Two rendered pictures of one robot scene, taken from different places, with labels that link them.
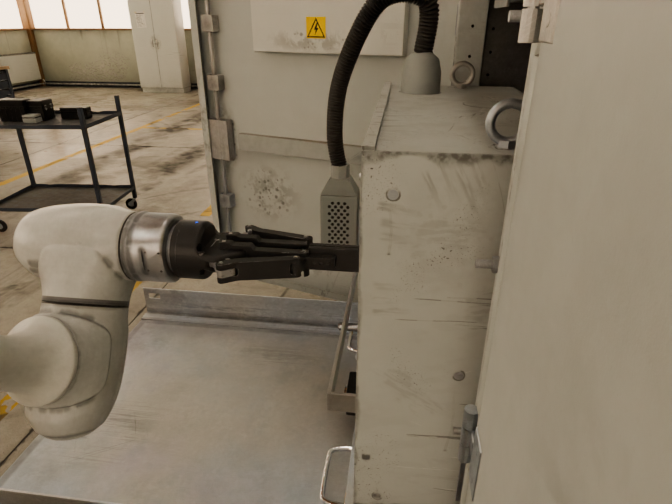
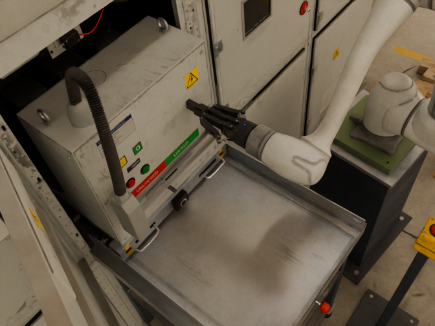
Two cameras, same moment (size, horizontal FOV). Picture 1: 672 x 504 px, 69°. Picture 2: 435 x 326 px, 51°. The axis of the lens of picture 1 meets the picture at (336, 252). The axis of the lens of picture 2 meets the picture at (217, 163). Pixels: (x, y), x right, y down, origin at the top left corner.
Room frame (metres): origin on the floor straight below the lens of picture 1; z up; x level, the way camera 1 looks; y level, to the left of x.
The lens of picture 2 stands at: (1.28, 0.61, 2.19)
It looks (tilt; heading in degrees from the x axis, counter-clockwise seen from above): 52 degrees down; 218
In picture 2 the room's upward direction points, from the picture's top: 8 degrees counter-clockwise
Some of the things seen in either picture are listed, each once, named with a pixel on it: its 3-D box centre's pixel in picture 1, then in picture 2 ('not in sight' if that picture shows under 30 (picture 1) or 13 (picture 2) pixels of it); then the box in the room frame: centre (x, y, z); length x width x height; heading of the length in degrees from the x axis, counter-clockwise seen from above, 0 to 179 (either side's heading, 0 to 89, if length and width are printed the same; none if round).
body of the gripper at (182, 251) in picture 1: (215, 250); (239, 130); (0.57, 0.15, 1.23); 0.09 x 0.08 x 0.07; 82
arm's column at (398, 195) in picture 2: not in sight; (360, 187); (-0.02, 0.43, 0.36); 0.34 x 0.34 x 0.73; 77
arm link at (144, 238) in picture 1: (160, 247); (261, 141); (0.58, 0.23, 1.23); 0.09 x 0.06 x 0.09; 172
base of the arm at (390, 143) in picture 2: not in sight; (377, 125); (-0.02, 0.42, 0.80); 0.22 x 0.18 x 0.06; 84
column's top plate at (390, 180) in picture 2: not in sight; (375, 135); (-0.02, 0.43, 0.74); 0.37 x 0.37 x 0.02; 77
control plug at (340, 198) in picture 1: (341, 220); (129, 213); (0.90, -0.01, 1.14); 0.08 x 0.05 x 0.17; 82
